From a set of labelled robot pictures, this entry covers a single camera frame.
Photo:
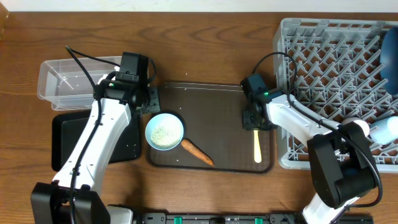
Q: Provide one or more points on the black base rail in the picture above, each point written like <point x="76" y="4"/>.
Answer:
<point x="162" y="218"/>

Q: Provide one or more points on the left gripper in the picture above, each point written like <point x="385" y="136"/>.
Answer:
<point x="153" y="106"/>

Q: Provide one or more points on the dark blue plate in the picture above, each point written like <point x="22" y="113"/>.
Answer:
<point x="388" y="58"/>

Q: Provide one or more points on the light blue rice bowl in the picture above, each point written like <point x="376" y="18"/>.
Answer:
<point x="164" y="131"/>

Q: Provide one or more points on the orange carrot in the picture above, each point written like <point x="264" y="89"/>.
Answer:
<point x="191" y="148"/>

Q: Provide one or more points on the brown serving tray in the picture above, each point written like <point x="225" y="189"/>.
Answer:
<point x="212" y="121"/>

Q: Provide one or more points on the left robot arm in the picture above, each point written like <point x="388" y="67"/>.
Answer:
<point x="73" y="196"/>

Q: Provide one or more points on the clear plastic bin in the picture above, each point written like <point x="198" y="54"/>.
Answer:
<point x="64" y="84"/>

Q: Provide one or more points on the yellow plastic spoon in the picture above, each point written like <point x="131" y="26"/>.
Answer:
<point x="257" y="147"/>

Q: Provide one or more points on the black bin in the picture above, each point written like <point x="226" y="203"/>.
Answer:
<point x="67" y="128"/>

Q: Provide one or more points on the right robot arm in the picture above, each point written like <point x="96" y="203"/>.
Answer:
<point x="344" y="172"/>

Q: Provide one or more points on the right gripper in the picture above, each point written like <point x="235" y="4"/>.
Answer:
<point x="249" y="121"/>

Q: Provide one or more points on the pink and white cup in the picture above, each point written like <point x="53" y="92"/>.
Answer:
<point x="363" y="124"/>

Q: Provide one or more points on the light blue cup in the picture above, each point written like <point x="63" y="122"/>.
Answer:
<point x="384" y="131"/>

